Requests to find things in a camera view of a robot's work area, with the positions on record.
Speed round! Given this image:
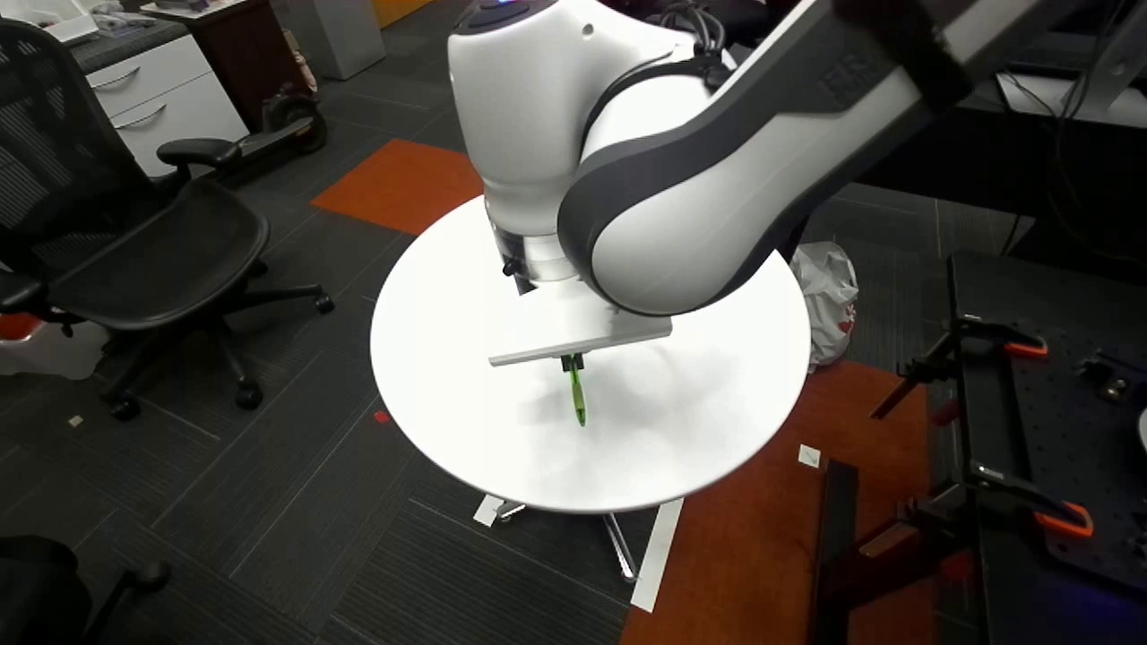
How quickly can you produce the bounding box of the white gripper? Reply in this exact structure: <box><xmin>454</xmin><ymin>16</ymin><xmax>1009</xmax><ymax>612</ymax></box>
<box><xmin>483</xmin><ymin>311</ymin><xmax>674</xmax><ymax>376</ymax></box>

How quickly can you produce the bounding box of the green pen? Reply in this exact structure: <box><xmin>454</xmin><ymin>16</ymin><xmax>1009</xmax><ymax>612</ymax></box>
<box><xmin>561</xmin><ymin>352</ymin><xmax>590</xmax><ymax>431</ymax></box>

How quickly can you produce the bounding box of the metal table base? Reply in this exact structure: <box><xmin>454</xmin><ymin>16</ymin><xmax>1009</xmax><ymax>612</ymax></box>
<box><xmin>471</xmin><ymin>491</ymin><xmax>692</xmax><ymax>616</ymax></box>

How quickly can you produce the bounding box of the white plastic bag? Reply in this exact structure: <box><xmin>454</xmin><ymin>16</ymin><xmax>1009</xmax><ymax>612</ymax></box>
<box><xmin>790</xmin><ymin>237</ymin><xmax>863</xmax><ymax>371</ymax></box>

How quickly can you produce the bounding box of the grey bin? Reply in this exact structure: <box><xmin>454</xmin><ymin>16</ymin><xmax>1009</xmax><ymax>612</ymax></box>
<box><xmin>268</xmin><ymin>0</ymin><xmax>386</xmax><ymax>82</ymax></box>

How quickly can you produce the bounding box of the black mesh office chair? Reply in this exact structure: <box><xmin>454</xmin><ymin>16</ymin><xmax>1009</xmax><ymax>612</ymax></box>
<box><xmin>0</xmin><ymin>15</ymin><xmax>338</xmax><ymax>424</ymax></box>

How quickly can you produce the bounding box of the black workbench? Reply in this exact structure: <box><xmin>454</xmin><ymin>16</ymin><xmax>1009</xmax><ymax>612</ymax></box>
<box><xmin>945</xmin><ymin>246</ymin><xmax>1147</xmax><ymax>645</ymax></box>

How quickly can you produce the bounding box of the white drawer cabinet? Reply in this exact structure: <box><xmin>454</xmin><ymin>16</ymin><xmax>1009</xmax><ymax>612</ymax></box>
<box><xmin>70</xmin><ymin>27</ymin><xmax>255</xmax><ymax>181</ymax></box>

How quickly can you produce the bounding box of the white floor box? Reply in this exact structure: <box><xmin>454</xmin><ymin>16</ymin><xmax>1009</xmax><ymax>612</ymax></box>
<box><xmin>0</xmin><ymin>314</ymin><xmax>110</xmax><ymax>382</ymax></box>

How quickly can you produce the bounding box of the small black device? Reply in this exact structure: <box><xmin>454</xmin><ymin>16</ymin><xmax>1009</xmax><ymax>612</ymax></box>
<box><xmin>1078</xmin><ymin>347</ymin><xmax>1147</xmax><ymax>408</ymax></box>

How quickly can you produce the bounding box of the white paper sheet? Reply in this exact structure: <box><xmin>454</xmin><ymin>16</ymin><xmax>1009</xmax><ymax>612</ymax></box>
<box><xmin>998</xmin><ymin>68</ymin><xmax>1147</xmax><ymax>129</ymax></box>

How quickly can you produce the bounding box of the black upright post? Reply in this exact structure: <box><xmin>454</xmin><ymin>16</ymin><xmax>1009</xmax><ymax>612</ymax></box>
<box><xmin>810</xmin><ymin>463</ymin><xmax>863</xmax><ymax>645</ymax></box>

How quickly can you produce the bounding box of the orange-handled black clamp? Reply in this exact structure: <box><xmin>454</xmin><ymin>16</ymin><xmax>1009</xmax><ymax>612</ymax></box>
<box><xmin>892</xmin><ymin>458</ymin><xmax>1099</xmax><ymax>566</ymax></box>
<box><xmin>871</xmin><ymin>311</ymin><xmax>1054</xmax><ymax>424</ymax></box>

